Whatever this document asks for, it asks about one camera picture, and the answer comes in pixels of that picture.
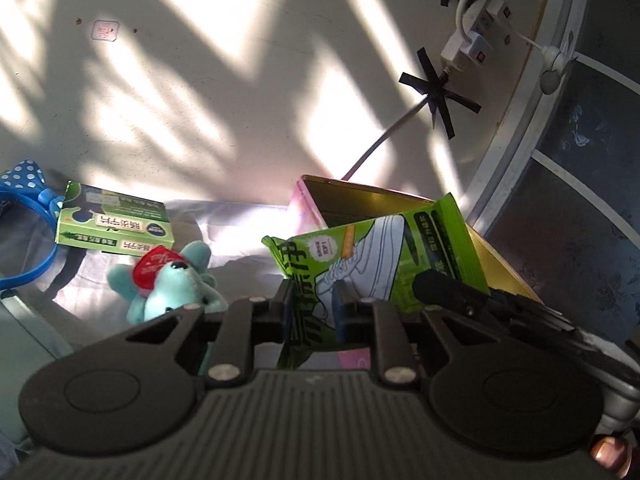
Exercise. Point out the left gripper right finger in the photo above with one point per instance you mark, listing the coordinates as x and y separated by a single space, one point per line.
374 323

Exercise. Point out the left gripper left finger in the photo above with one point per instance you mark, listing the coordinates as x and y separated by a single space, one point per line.
247 323

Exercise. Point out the green shoe wipes packet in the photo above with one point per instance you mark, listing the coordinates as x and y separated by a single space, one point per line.
377 258

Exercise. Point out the teal plush toy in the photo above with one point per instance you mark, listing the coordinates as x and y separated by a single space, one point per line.
163 280

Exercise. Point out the green white toothpaste box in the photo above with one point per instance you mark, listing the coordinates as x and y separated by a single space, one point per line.
97 219

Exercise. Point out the blue polka dot headband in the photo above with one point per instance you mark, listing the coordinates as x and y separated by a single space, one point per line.
29 219

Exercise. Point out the person's right hand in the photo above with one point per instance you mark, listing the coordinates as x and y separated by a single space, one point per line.
613 454

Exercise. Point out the teal zip pouch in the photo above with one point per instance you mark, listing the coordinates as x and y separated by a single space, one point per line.
28 343

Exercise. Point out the black tape cross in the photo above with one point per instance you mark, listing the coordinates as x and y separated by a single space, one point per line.
433 87

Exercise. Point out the white power strip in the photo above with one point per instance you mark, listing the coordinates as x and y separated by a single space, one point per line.
487 24

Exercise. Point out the small white usb fan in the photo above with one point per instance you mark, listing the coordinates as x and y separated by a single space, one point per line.
556 60

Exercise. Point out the white wall sticker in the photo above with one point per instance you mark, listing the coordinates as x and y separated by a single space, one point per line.
105 30

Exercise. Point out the white window frame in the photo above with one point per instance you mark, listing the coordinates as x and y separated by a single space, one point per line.
566 182

